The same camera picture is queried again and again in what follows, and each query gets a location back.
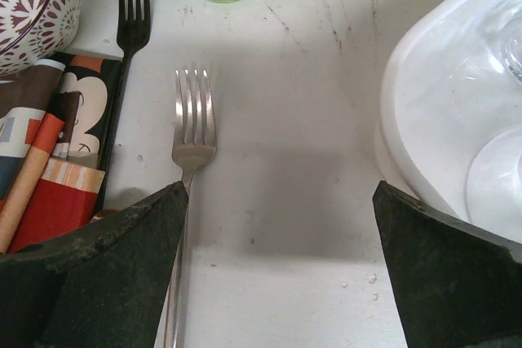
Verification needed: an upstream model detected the black fork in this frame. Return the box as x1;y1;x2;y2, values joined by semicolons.
97;0;152;206

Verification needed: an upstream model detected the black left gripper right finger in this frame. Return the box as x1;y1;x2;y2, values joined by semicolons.
373;181;521;347

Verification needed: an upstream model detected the silver metal fork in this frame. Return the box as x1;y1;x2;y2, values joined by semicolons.
163;68;217;347

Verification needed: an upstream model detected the white perforated small basket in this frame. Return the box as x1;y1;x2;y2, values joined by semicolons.
1;0;82;76

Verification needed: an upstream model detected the patterned folded cloth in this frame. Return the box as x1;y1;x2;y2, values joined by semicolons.
1;53;122;253

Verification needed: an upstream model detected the clear drinking glass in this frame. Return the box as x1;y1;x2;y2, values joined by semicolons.
465;12;521;232

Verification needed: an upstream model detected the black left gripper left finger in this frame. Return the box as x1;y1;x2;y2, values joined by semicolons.
1;182;188;347

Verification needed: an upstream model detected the white rectangular storage basket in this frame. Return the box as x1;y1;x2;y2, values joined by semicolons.
380;0;521;242

